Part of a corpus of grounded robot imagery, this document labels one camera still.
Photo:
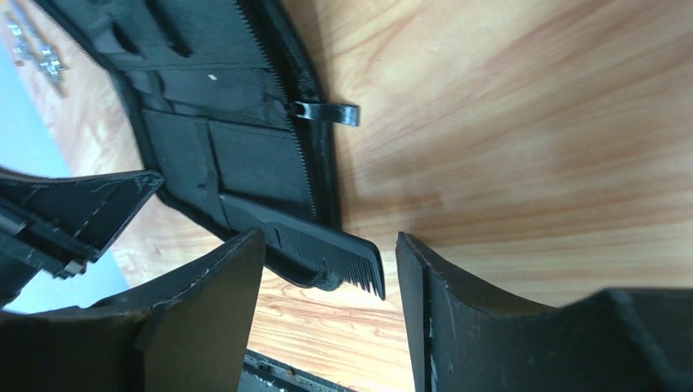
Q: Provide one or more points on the silver scissors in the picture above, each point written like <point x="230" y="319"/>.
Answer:
<point x="47" y="60"/>
<point x="21" y="47"/>

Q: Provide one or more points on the silver scissors left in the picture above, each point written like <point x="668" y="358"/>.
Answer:
<point x="21" y="47"/>

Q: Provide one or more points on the black straight comb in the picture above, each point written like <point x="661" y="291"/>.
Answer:
<point x="352" y="259"/>

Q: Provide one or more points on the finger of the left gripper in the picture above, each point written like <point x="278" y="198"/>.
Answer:
<point x="59" y="225"/>

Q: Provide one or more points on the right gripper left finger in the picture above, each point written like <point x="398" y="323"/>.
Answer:
<point x="186" y="330"/>

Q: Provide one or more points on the silver scissors right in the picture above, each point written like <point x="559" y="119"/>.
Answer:
<point x="47" y="60"/>

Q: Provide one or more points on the black zip tool case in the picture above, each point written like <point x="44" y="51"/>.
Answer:
<point x="223" y="98"/>

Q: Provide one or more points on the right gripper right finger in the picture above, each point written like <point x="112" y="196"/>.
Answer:
<point x="466" y="334"/>

